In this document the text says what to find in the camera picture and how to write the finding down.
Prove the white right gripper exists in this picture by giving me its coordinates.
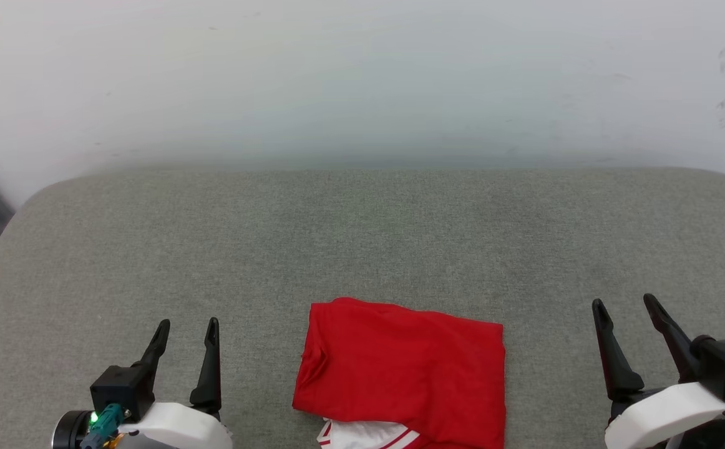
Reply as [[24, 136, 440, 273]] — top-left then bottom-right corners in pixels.
[[591, 293, 725, 449]]

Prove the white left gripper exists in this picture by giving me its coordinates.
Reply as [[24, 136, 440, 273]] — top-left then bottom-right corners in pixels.
[[118, 317, 234, 449]]

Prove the red shirt with white sleeves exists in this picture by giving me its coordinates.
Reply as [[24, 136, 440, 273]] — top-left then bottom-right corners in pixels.
[[291, 297, 507, 449]]

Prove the grey fabric sofa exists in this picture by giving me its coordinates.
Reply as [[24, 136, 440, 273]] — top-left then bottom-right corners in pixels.
[[0, 166, 725, 449]]

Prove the teal left camera cable plug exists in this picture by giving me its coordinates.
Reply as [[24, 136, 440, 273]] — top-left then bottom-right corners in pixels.
[[80, 403, 129, 449]]

